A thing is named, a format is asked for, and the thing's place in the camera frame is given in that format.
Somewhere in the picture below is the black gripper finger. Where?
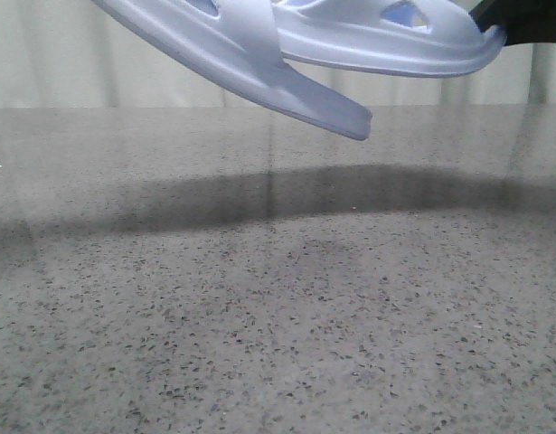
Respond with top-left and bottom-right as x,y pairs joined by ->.
469,0 -> 556,47

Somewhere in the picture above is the light blue slipper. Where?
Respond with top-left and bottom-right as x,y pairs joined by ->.
272,0 -> 506,77
97,0 -> 372,140

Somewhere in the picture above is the white pleated curtain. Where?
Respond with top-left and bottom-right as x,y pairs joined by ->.
0,1 -> 556,109

